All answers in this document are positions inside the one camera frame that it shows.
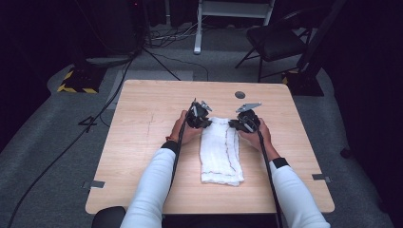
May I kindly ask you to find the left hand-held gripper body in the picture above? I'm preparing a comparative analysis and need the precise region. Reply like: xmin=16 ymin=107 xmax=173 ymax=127
xmin=185 ymin=98 xmax=213 ymax=129

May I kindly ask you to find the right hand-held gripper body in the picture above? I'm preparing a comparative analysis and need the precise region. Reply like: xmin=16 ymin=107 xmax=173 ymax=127
xmin=235 ymin=102 xmax=263 ymax=134

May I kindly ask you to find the white towel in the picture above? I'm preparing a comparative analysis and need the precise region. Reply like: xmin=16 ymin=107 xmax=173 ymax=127
xmin=199 ymin=116 xmax=245 ymax=187

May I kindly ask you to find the person's left hand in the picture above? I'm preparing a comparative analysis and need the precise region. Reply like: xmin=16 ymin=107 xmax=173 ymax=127
xmin=169 ymin=109 xmax=204 ymax=146

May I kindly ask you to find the person's right hand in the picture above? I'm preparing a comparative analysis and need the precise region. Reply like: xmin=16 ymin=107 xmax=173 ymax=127
xmin=237 ymin=117 xmax=274 ymax=154

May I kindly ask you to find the black tripod leg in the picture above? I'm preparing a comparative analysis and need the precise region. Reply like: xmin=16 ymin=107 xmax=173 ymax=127
xmin=142 ymin=47 xmax=182 ymax=82

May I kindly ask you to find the black folding chair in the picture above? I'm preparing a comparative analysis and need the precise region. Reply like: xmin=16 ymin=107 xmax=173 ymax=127
xmin=234 ymin=8 xmax=331 ymax=84

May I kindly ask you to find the black stand with striped base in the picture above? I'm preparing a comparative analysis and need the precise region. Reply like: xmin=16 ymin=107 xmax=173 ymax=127
xmin=281 ymin=0 xmax=347 ymax=97

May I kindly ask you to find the grey tape mark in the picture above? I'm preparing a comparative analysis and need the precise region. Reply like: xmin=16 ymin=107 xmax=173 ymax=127
xmin=82 ymin=180 xmax=106 ymax=190
xmin=311 ymin=173 xmax=333 ymax=184

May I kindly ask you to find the black caster wheel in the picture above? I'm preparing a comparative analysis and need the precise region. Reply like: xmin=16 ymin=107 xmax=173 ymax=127
xmin=339 ymin=145 xmax=353 ymax=160

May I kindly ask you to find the black yellow striped stand base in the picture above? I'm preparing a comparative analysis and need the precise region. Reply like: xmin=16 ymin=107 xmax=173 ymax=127
xmin=56 ymin=65 xmax=108 ymax=95

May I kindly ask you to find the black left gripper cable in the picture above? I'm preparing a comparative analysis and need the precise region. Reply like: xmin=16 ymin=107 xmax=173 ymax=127
xmin=165 ymin=104 xmax=196 ymax=199

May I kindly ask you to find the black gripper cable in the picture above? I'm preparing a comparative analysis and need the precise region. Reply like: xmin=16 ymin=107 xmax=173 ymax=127
xmin=256 ymin=124 xmax=284 ymax=228
xmin=165 ymin=104 xmax=196 ymax=199

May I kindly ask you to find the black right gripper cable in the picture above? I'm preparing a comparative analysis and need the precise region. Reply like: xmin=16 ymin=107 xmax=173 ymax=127
xmin=256 ymin=124 xmax=284 ymax=228

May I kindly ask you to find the bundle of floor cables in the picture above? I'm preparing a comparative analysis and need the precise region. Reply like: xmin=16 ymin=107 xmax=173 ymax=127
xmin=144 ymin=22 xmax=203 ymax=50

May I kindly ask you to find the white metal desk frame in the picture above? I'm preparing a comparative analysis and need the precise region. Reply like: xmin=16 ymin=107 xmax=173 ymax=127
xmin=193 ymin=0 xmax=276 ymax=55

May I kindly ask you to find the long black floor cable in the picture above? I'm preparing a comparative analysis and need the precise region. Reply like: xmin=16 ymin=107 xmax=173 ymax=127
xmin=7 ymin=55 xmax=136 ymax=228

